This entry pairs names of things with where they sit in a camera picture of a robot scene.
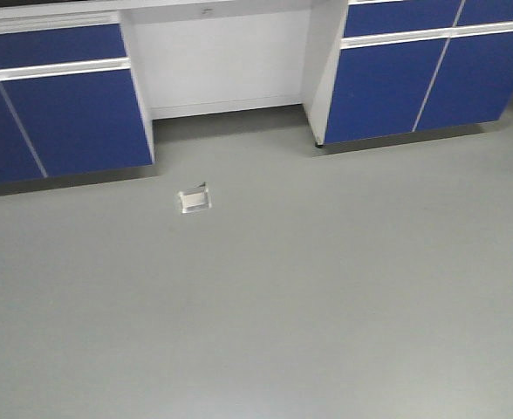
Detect metal floor outlet box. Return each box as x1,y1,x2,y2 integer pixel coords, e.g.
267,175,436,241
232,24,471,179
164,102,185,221
177,182,212,214

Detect right blue lab cabinet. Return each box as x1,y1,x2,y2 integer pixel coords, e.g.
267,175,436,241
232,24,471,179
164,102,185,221
302,1,513,147

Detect blue lab cabinet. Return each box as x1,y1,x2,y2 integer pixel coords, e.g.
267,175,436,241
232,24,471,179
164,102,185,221
302,1,513,147
0,11,154,184

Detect left blue lab cabinet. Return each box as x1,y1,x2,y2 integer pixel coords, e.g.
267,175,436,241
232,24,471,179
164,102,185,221
0,11,154,184

